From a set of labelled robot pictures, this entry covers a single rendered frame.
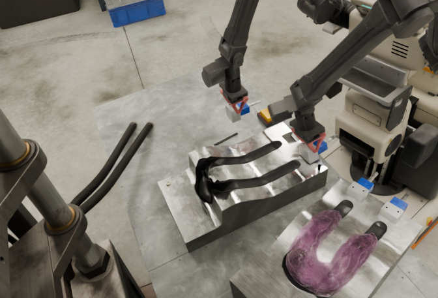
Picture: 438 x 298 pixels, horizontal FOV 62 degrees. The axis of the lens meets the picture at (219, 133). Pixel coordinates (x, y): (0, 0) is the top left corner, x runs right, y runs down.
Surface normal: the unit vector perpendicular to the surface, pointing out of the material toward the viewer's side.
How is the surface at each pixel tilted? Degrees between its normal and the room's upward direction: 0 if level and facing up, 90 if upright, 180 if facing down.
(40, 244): 0
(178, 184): 0
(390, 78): 90
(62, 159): 0
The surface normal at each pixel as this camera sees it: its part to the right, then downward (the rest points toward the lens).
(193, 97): -0.11, -0.71
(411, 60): -0.76, 0.59
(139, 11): 0.35, 0.64
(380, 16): -0.92, 0.14
